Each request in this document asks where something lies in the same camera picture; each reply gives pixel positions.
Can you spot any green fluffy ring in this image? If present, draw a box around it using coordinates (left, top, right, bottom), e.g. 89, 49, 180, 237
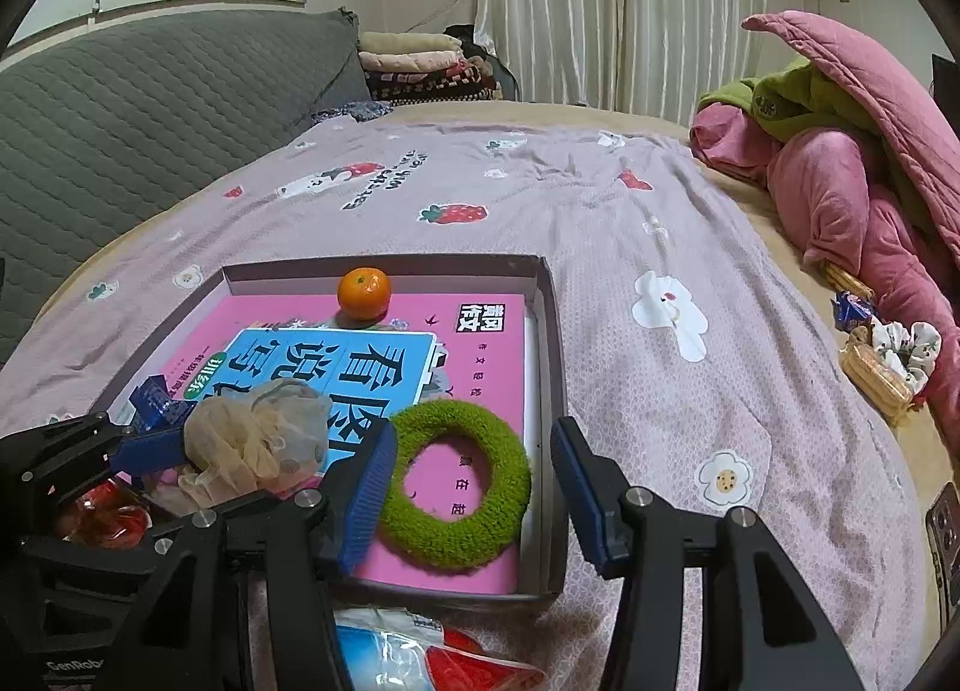
375, 398, 533, 572

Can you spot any beige folded blanket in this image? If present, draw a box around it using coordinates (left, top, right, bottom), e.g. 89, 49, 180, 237
358, 32, 462, 55

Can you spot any blue snack packet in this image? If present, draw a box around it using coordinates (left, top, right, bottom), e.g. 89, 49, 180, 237
127, 374, 188, 437

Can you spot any pink folded blanket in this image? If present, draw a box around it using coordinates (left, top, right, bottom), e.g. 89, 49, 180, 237
361, 50, 470, 73

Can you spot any orange mandarin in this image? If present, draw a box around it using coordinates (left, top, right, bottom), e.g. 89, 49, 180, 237
337, 266, 392, 322

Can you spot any beige mesh hair net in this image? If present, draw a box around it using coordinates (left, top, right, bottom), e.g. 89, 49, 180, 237
180, 380, 335, 512

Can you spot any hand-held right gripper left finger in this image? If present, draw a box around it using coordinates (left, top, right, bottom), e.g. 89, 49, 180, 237
127, 421, 398, 691

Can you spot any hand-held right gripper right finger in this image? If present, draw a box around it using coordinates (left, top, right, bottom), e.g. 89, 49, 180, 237
551, 416, 867, 691

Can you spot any grey cardboard box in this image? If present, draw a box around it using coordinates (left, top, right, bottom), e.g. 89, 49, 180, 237
90, 254, 575, 613

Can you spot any dark floral cloth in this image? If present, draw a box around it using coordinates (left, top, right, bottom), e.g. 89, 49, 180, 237
311, 100, 392, 126

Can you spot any yellow biscuit packet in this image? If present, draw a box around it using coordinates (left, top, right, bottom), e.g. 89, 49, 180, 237
838, 342, 914, 426

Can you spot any black television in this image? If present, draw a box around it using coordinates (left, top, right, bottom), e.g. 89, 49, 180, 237
931, 53, 960, 100

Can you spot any dark patterned folded blanket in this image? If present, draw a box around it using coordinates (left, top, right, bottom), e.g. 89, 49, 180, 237
367, 65, 503, 103

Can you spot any pink book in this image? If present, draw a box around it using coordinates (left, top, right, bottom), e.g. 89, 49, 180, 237
109, 290, 530, 596

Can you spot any woven straw item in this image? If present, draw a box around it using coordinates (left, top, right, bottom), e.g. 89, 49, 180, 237
825, 260, 875, 298

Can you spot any blue candy wrapper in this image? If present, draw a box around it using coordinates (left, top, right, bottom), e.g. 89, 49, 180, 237
834, 291, 875, 334

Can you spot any grey quilted headboard cover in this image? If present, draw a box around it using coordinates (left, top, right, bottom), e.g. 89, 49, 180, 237
0, 7, 368, 362

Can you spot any pink quilt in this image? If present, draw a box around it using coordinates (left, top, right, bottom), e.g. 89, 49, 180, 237
690, 11, 960, 422

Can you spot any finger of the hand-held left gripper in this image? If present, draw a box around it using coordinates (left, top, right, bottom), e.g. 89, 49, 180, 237
15, 518, 192, 587
0, 412, 188, 493

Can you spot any black bag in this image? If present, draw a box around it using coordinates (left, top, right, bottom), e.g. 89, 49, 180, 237
442, 23, 522, 100

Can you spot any blue egg-shaped toy pack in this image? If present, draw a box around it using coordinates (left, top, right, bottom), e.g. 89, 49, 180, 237
334, 607, 545, 691

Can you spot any white floral scrunchie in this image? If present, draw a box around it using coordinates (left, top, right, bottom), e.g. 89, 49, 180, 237
870, 320, 942, 384

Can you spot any green cloth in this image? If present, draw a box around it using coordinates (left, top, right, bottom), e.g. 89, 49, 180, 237
697, 57, 923, 152

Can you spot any red egg-shaped toy pack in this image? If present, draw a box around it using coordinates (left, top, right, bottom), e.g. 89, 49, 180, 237
56, 477, 151, 549

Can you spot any brown phone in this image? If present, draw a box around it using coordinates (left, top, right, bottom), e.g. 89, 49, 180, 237
924, 481, 960, 609

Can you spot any white curtain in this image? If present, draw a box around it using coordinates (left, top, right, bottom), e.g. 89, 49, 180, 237
476, 0, 770, 126

